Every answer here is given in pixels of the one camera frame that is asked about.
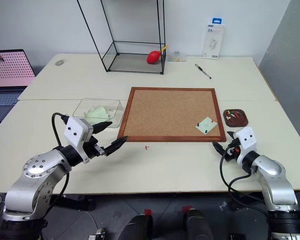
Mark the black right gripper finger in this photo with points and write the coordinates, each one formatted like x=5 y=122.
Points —
x=230 y=135
x=218 y=148

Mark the dark rounded shape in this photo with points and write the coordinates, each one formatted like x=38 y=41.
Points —
x=198 y=225
x=137 y=227

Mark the grey partition panel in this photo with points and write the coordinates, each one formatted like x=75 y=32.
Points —
x=287 y=50

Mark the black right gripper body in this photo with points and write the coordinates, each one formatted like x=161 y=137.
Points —
x=230 y=154

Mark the small clear box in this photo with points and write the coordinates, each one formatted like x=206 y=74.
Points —
x=177 y=57

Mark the brown tray with pushpins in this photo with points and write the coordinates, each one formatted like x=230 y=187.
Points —
x=240 y=121

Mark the pale green sticky note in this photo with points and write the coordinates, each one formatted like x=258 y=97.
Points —
x=206 y=125

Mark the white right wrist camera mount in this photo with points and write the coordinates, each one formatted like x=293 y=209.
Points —
x=246 y=140

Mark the wood-framed cork board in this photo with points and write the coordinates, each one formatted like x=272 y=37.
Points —
x=165 y=112

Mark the white retail product box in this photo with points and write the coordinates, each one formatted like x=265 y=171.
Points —
x=213 y=40

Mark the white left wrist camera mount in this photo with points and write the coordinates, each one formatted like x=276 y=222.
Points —
x=75 y=130

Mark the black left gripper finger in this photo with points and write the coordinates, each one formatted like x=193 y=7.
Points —
x=115 y=146
x=101 y=127

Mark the open laptop pink screen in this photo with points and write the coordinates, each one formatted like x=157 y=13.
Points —
x=7 y=72

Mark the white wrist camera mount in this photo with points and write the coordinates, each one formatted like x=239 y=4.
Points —
x=75 y=130
x=246 y=140

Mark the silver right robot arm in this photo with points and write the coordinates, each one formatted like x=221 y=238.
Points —
x=275 y=180

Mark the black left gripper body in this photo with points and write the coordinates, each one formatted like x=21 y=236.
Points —
x=91 y=148

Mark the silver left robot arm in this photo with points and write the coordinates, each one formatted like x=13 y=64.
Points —
x=37 y=172

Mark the white plastic part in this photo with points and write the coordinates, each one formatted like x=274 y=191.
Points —
x=229 y=116

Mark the clear plastic container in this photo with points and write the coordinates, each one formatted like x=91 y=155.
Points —
x=115 y=110

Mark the black and clear pen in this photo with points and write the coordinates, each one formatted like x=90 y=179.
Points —
x=203 y=71

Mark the red rubber air blower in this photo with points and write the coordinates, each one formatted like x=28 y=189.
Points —
x=153 y=57

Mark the red tape piece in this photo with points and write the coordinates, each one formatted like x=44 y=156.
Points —
x=148 y=211

